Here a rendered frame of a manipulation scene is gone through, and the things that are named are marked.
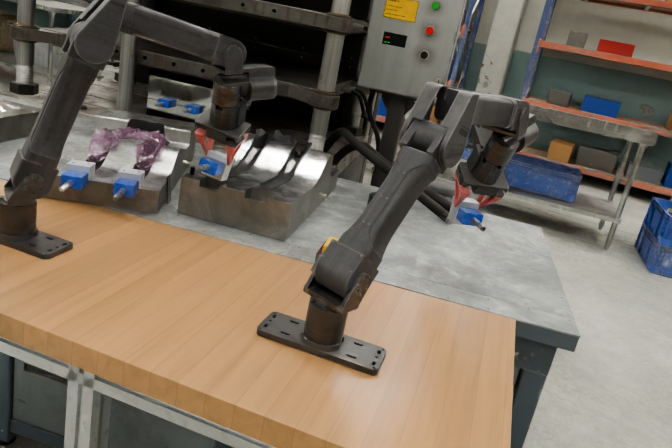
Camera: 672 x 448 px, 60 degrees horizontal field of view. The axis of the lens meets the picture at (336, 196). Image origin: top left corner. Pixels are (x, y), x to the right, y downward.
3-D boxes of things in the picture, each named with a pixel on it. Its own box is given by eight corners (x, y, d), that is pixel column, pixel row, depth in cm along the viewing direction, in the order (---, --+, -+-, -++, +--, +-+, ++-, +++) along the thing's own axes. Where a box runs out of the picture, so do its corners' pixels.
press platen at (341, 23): (349, 79, 188) (361, 18, 182) (3, 4, 209) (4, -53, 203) (385, 68, 266) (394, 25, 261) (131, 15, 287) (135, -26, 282)
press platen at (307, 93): (335, 149, 195) (346, 96, 189) (2, 69, 216) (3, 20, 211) (375, 118, 273) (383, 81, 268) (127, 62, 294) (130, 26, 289)
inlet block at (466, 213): (491, 242, 121) (497, 218, 119) (468, 239, 120) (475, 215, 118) (467, 221, 133) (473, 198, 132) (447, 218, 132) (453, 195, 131)
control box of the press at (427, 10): (374, 375, 227) (469, -19, 184) (300, 353, 232) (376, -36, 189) (382, 347, 247) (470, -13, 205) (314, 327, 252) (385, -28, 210)
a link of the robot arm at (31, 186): (39, 160, 108) (4, 159, 105) (45, 175, 101) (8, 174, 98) (37, 191, 110) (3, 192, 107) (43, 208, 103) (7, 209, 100)
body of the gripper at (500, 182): (455, 167, 125) (469, 141, 120) (498, 173, 127) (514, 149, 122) (461, 189, 120) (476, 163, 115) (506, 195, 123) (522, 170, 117)
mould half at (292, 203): (284, 242, 128) (294, 184, 124) (177, 213, 132) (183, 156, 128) (335, 188, 175) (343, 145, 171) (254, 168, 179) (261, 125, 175)
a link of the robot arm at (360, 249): (325, 289, 93) (430, 133, 101) (356, 308, 89) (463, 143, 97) (308, 273, 89) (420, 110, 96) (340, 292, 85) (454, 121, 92)
